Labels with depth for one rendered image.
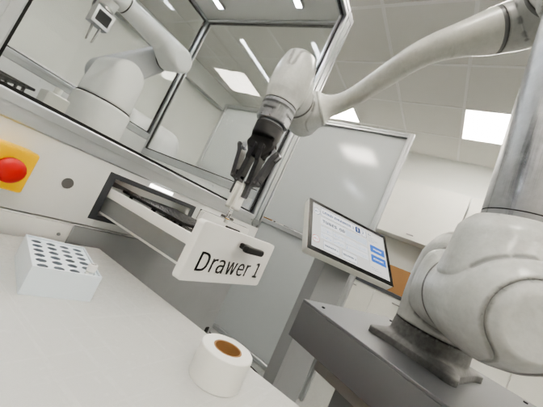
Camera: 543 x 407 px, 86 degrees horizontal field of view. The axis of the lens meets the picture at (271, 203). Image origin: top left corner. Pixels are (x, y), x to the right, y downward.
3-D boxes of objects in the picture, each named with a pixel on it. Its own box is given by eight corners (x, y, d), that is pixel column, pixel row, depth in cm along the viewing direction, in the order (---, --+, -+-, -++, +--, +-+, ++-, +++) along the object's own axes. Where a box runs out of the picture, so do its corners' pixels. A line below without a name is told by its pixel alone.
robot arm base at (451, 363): (488, 383, 63) (498, 358, 63) (453, 388, 50) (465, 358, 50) (409, 334, 78) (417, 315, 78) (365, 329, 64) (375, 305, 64)
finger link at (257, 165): (265, 148, 76) (270, 149, 75) (250, 188, 74) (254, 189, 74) (259, 142, 72) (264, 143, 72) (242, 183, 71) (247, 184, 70)
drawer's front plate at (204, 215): (237, 254, 115) (250, 229, 116) (189, 243, 90) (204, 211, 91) (234, 253, 116) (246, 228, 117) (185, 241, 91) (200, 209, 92)
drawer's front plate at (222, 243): (257, 285, 74) (275, 245, 74) (176, 280, 48) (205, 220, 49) (251, 283, 74) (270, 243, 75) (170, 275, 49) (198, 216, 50)
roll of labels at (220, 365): (236, 371, 41) (248, 344, 41) (242, 404, 34) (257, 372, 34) (190, 354, 39) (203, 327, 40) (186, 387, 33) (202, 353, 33)
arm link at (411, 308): (459, 338, 68) (494, 252, 69) (497, 370, 50) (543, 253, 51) (389, 305, 73) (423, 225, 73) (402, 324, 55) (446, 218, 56)
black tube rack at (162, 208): (220, 260, 74) (230, 237, 74) (169, 251, 58) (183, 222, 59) (165, 228, 85) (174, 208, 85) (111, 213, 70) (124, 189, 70)
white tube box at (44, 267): (90, 302, 41) (103, 277, 41) (16, 294, 35) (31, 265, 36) (74, 267, 50) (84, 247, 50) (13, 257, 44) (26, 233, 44)
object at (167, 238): (250, 276, 73) (261, 254, 74) (180, 268, 51) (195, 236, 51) (155, 220, 93) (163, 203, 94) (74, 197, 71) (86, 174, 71)
